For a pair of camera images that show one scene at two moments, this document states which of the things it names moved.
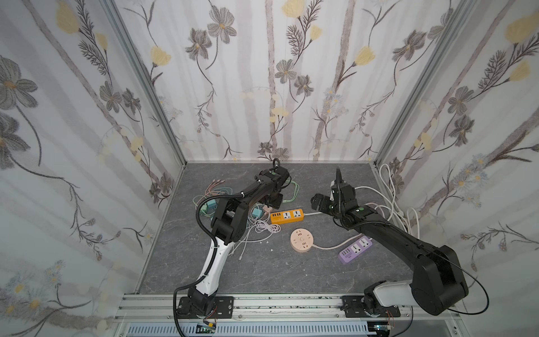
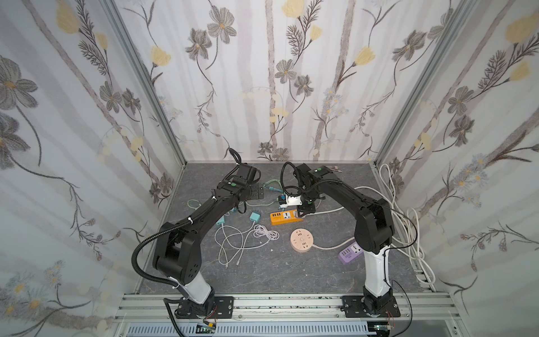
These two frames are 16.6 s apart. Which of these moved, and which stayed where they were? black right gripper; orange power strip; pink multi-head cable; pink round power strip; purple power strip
Moved: black right gripper; pink multi-head cable
Stayed: purple power strip; pink round power strip; orange power strip
